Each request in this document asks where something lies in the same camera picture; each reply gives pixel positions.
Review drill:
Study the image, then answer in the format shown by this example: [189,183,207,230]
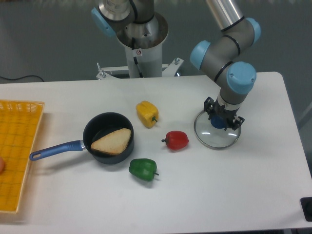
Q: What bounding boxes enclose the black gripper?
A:
[203,97,245,130]

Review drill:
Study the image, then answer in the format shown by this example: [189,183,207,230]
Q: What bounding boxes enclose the glass pot lid blue knob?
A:
[194,110,242,151]

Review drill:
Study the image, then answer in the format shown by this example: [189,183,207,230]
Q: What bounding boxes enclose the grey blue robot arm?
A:
[91,0,261,130]

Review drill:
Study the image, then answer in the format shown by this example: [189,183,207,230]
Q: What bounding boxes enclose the red bell pepper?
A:
[161,131,189,151]

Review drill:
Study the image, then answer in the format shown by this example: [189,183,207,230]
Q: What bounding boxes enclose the yellow bell pepper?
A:
[136,101,159,129]

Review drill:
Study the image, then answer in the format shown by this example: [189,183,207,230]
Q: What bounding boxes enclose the green bell pepper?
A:
[128,158,159,181]

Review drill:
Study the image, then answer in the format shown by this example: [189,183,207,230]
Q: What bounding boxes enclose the toast bread slice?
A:
[91,128,131,155]

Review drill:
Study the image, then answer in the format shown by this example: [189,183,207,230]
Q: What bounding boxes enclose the black device table corner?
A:
[300,197,312,222]

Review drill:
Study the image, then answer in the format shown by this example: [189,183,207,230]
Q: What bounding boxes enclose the yellow woven basket tray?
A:
[0,99,45,214]

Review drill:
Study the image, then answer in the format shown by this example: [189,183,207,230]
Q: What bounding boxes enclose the orange object in basket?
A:
[0,157,5,173]

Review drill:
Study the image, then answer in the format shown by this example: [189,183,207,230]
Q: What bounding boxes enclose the dark pot blue handle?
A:
[29,112,134,164]

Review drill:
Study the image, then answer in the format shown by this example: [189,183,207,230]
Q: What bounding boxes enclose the black floor cable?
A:
[0,75,45,82]

